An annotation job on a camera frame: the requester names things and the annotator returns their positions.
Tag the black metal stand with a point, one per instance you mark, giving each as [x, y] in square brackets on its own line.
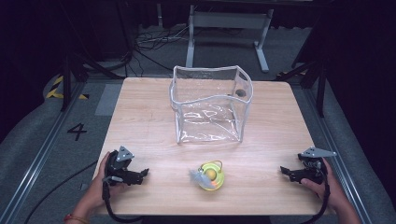
[311, 74]
[74, 71]

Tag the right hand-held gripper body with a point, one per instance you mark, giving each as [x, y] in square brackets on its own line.
[311, 169]

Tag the person's left hand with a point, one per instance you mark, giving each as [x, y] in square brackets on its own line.
[99, 186]

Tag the metal floor rail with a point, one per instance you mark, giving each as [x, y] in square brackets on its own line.
[34, 168]
[339, 149]

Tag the white metal table frame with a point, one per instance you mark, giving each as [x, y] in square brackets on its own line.
[230, 20]

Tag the person's right hand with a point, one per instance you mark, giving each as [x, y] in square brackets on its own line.
[331, 186]

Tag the clear plastic storage bag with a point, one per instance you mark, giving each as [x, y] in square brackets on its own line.
[211, 105]

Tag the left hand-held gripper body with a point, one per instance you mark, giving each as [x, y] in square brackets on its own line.
[120, 169]

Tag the yellow ball track toy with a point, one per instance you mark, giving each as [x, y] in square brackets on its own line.
[211, 177]

